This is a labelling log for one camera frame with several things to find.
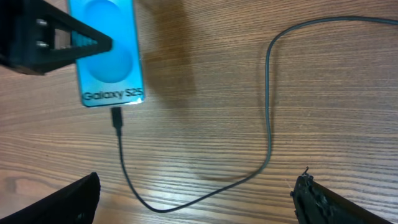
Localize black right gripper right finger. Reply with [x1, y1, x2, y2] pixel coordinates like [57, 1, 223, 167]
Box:
[290, 167, 392, 224]

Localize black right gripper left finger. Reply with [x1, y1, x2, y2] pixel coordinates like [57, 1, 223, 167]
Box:
[1, 172, 101, 224]

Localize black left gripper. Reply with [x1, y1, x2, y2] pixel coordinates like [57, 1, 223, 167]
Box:
[1, 0, 113, 75]

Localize smartphone with light screen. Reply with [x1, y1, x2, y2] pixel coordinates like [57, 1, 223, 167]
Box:
[68, 0, 145, 108]

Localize black charging cable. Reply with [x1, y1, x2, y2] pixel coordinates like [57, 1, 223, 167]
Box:
[111, 16, 398, 213]

